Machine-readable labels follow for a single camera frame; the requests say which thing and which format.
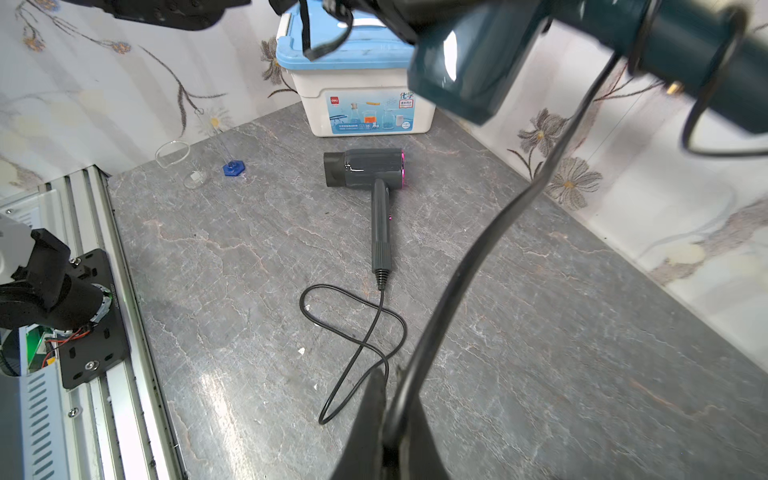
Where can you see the small blue cap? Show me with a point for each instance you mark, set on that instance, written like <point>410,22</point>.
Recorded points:
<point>233,168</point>

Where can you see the blue lid storage box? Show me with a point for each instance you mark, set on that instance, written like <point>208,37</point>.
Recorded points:
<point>360,89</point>

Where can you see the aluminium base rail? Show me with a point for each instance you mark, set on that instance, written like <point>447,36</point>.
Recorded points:
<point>79,393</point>

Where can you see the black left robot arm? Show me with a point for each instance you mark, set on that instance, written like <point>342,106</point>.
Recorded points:
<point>195,15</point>

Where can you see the black hair dryer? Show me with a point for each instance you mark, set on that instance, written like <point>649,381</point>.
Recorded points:
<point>378,171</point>

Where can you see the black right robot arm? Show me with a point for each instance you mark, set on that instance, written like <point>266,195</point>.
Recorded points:
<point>42,284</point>

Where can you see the dark green hair dryer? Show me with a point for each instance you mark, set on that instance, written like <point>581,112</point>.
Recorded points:
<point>492,62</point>

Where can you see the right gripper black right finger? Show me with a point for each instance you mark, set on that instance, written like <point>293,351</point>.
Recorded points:
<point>418,457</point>

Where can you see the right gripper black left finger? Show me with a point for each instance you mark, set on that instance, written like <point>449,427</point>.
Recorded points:
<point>363,454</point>

